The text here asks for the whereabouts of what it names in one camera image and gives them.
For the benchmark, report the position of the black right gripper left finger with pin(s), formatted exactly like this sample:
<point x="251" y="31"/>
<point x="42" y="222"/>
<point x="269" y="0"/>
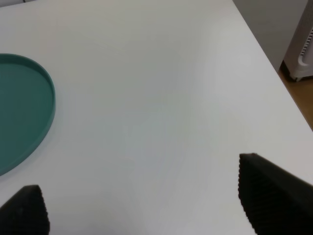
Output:
<point x="25" y="213"/>

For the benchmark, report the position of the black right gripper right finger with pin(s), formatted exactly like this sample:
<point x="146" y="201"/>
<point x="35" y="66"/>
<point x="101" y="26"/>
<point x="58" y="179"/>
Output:
<point x="274" y="201"/>

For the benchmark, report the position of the teal round plate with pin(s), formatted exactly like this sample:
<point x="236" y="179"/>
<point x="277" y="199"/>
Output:
<point x="27" y="108"/>

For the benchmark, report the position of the white appliance on wheels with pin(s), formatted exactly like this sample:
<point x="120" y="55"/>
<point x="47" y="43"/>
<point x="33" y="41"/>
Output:
<point x="299" y="56"/>

